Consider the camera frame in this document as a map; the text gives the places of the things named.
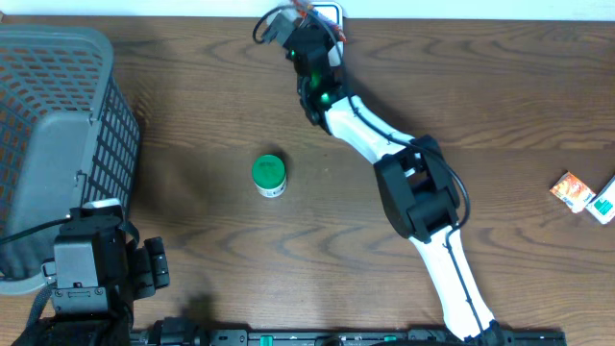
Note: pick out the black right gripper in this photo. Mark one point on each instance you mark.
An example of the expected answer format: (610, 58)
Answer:
(328, 37)

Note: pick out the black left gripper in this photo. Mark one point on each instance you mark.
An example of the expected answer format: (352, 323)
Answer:
(148, 265)

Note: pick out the green lid white jar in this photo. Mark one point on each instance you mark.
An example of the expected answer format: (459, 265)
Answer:
(269, 176)

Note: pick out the small orange snack packet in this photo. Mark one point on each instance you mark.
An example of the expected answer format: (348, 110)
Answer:
(573, 192)

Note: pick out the white green medicine box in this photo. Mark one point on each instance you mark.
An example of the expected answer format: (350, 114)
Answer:
(602, 206)

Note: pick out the orange candy bar wrapper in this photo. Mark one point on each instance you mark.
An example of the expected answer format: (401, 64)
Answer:
(308, 4)

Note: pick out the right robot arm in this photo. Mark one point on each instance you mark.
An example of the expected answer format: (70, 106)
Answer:
(420, 193)

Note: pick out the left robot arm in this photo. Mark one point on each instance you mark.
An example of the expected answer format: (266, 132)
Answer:
(45, 327)

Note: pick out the white barcode scanner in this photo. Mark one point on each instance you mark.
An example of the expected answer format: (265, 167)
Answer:
(334, 13)

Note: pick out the grey plastic mesh basket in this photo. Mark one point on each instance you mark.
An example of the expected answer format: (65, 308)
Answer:
(68, 138)

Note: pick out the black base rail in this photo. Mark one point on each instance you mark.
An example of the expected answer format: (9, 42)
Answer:
(312, 338)

